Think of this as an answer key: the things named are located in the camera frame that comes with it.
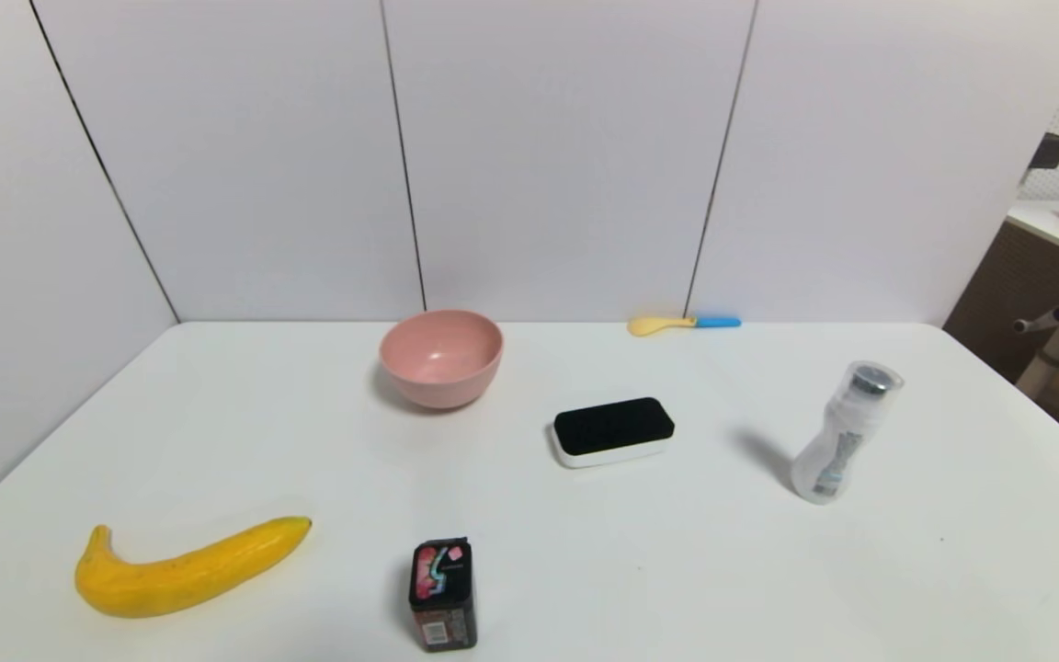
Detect yellow banana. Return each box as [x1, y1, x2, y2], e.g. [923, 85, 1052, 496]
[74, 516, 313, 619]

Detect clear plastic bottle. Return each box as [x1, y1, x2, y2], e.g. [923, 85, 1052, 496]
[791, 360, 905, 506]

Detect small black printed box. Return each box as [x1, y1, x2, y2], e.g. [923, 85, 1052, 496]
[408, 538, 479, 654]

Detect yellow spoon with blue handle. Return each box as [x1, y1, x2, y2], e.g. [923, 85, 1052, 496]
[627, 315, 743, 337]

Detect pink bowl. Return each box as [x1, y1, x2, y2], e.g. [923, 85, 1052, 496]
[379, 309, 505, 410]

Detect black and white board eraser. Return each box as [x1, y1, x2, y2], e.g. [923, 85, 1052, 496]
[552, 397, 677, 470]

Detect brown desk side panel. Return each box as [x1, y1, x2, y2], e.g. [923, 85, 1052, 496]
[942, 221, 1059, 383]

